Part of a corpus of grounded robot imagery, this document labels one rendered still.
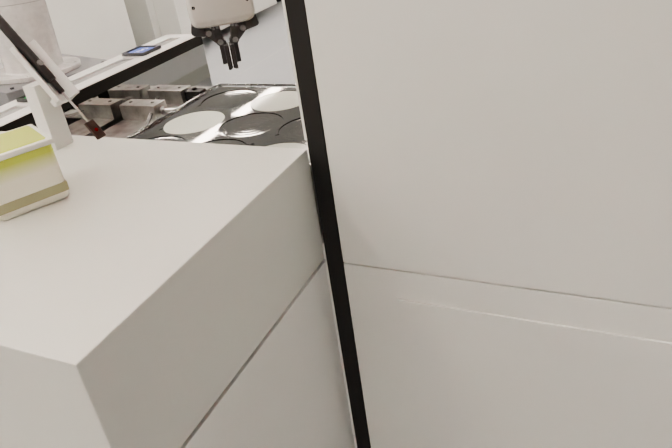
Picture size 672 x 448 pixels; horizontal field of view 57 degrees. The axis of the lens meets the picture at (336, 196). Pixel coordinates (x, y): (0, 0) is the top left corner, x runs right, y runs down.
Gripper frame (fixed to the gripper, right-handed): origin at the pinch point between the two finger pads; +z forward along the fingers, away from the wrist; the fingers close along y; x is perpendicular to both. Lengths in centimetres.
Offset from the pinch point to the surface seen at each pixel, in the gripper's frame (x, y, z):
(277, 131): 14.2, -4.3, 9.0
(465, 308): 49, -19, 21
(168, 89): -17.0, 12.6, 8.3
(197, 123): 3.4, 7.5, 9.1
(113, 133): -5.9, 22.4, 11.1
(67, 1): -358, 94, 30
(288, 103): 2.4, -7.7, 9.0
